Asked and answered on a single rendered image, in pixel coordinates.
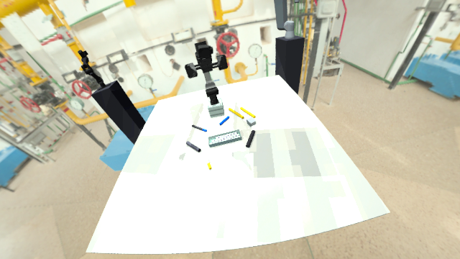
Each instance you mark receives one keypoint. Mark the white keyboard with letter keys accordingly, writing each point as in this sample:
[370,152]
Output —
[224,138]

